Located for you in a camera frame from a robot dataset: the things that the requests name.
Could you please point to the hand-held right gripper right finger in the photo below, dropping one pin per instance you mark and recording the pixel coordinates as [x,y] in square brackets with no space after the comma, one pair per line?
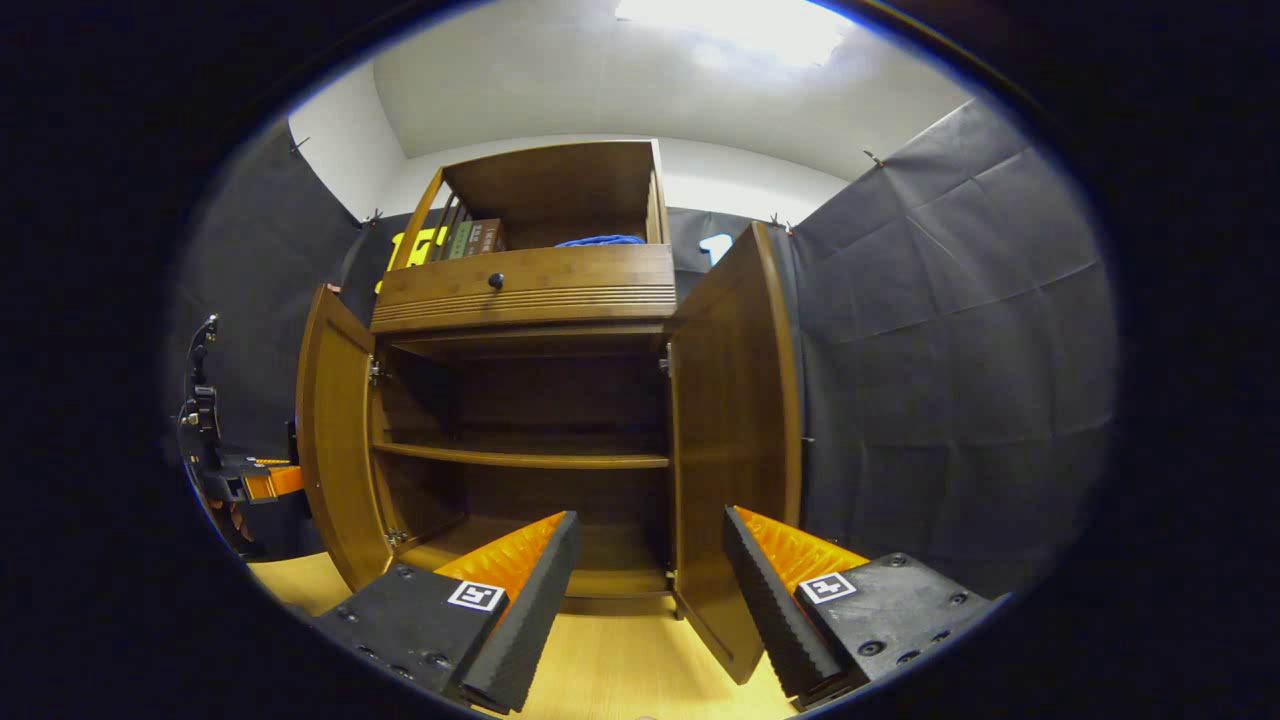
[765,610]

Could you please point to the wooden cabinet shelf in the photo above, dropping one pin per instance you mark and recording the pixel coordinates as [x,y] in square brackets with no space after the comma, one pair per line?
[520,458]

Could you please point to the green book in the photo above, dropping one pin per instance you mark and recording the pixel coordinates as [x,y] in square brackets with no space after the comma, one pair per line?
[459,241]

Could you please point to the wooden shoe cabinet door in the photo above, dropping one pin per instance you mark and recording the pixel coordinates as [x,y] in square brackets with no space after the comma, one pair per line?
[735,430]
[335,440]

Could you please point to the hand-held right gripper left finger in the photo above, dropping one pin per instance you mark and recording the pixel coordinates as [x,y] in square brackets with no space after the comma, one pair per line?
[535,610]

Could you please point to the ceiling light panel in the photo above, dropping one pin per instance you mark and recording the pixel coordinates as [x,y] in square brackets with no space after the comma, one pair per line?
[740,25]

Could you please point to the blue cloth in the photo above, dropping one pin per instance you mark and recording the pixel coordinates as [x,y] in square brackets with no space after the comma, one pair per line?
[600,241]

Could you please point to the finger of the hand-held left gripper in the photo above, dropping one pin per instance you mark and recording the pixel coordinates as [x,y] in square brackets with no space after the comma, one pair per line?
[275,483]
[270,462]

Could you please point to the brown book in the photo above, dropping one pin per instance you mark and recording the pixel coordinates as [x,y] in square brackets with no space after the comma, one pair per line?
[487,237]

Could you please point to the wooden double-door shoe cabinet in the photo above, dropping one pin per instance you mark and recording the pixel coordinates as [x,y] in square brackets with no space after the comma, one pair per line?
[550,190]

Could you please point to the wooden cabinet drawer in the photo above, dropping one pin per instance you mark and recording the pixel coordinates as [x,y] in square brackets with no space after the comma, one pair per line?
[580,280]

